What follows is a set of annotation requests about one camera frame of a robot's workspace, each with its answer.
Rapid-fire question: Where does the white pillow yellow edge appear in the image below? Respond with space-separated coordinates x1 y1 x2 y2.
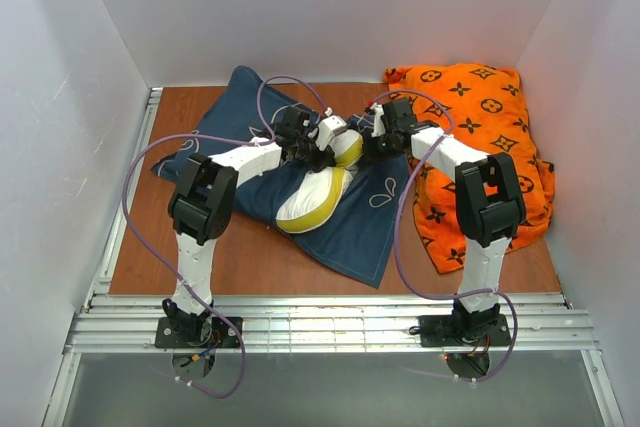
275 129 363 234

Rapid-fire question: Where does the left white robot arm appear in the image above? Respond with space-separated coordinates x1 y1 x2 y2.
163 107 347 321

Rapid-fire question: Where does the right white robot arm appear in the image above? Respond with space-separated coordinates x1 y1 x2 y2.
365 98 526 315

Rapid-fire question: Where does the orange patterned blanket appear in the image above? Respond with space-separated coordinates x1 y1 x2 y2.
383 64 555 274

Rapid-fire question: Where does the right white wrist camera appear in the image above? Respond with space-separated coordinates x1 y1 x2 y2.
365 103 387 138

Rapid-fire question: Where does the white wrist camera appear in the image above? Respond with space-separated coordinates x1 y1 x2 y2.
365 103 387 138
315 115 347 151

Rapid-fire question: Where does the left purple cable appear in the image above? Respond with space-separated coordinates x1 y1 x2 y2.
121 75 334 399

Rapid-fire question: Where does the purple cable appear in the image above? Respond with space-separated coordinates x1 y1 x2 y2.
121 75 334 399
369 89 517 384

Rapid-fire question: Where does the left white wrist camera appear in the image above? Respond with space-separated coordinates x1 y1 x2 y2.
315 115 347 151

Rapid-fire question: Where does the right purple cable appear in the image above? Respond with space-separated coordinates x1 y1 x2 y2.
369 89 517 384

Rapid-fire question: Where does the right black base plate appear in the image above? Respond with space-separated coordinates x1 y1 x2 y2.
409 314 512 347

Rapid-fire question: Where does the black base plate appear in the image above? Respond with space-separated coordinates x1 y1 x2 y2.
409 314 512 347
154 317 240 349

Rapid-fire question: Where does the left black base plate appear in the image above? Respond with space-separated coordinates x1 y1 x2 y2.
154 317 240 349

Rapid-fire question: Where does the aluminium rail frame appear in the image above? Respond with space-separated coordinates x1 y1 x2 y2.
43 289 624 426

